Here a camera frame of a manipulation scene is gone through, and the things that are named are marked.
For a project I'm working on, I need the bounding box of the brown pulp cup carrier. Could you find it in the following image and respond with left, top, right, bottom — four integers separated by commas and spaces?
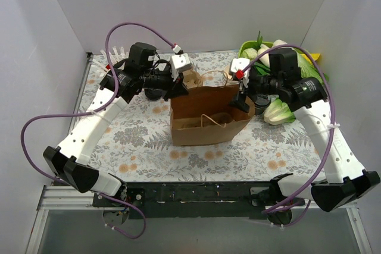
174, 112, 233, 129
183, 68, 203, 89

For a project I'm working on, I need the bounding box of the black takeout coffee cup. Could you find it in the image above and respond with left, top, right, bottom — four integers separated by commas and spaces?
254, 95, 271, 115

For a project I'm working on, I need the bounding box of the black plastic cup lids stack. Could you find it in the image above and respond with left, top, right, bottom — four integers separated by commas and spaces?
144, 89, 164, 101

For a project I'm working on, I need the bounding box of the brown paper bag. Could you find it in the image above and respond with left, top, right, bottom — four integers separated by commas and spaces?
170, 70, 255, 146

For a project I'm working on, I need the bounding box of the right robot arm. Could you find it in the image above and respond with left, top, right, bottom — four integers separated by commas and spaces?
229, 44, 380, 214

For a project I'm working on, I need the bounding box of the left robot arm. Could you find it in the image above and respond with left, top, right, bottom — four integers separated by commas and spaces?
43, 42, 193, 206

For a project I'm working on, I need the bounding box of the green bok choy toy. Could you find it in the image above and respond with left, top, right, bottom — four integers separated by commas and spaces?
253, 62, 270, 75

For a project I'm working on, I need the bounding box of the white radish toy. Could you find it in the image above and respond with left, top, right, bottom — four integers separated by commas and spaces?
257, 43, 272, 67

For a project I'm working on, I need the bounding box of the white paper cup stack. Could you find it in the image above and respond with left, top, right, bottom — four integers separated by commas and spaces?
223, 64, 239, 85

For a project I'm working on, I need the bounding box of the round green cabbage toy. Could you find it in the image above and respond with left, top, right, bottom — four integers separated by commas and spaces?
240, 48, 258, 61

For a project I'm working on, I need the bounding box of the small bok choy toy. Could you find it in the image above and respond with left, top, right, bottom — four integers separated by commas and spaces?
264, 99, 296, 126

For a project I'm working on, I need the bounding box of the green vegetable tray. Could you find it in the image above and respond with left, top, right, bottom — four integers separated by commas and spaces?
238, 40, 273, 58

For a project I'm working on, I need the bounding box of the napa cabbage toy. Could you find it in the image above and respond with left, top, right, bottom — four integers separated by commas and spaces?
272, 39, 330, 85

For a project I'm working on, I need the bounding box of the yellow pepper toy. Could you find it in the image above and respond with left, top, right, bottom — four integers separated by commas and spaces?
304, 53, 320, 61

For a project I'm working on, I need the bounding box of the white wrapped straws bundle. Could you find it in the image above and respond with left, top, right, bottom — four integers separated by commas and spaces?
92, 46, 128, 72

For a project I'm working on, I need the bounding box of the floral patterned table mat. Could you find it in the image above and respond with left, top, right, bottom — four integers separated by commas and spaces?
76, 52, 333, 183

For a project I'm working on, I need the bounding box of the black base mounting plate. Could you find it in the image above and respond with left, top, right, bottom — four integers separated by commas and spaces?
92, 182, 286, 221

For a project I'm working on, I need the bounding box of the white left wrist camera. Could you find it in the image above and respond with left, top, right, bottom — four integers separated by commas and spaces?
170, 53, 193, 81

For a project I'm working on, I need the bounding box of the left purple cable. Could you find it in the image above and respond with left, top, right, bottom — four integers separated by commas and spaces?
20, 21, 182, 239

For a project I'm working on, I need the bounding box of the purple cable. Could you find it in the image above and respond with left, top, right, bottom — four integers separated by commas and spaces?
20, 21, 182, 239
234, 43, 338, 227

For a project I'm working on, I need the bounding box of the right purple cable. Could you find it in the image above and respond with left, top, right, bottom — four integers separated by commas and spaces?
234, 43, 338, 227

